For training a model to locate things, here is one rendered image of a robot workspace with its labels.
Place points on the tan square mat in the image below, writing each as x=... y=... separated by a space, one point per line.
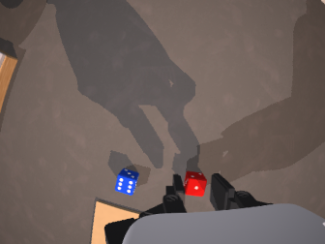
x=106 y=213

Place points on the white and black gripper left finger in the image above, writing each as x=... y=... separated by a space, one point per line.
x=172 y=202

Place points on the blue die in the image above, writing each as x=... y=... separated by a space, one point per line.
x=126 y=181

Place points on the red die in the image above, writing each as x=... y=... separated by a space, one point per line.
x=195 y=183

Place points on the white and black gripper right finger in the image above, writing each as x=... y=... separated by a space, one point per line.
x=224 y=197

